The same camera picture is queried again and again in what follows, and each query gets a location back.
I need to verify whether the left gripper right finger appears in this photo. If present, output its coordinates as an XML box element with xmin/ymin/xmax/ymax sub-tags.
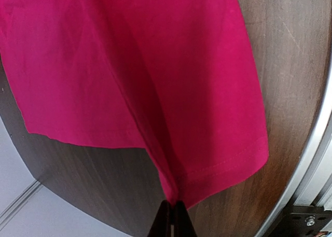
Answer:
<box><xmin>173</xmin><ymin>201</ymin><xmax>197</xmax><ymax>237</ymax></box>

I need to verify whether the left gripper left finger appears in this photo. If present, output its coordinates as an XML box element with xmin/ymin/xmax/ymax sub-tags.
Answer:
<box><xmin>147</xmin><ymin>200</ymin><xmax>173</xmax><ymax>237</ymax></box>

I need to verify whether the front aluminium rail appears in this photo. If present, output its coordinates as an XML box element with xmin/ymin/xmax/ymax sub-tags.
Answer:
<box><xmin>256</xmin><ymin>64</ymin><xmax>331</xmax><ymax>236</ymax></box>

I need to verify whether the red t-shirt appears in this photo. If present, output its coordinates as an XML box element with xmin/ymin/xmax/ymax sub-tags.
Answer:
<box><xmin>1</xmin><ymin>0</ymin><xmax>269</xmax><ymax>207</ymax></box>

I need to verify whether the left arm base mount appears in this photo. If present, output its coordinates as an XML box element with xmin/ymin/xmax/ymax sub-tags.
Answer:
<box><xmin>267</xmin><ymin>206</ymin><xmax>331</xmax><ymax>237</ymax></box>

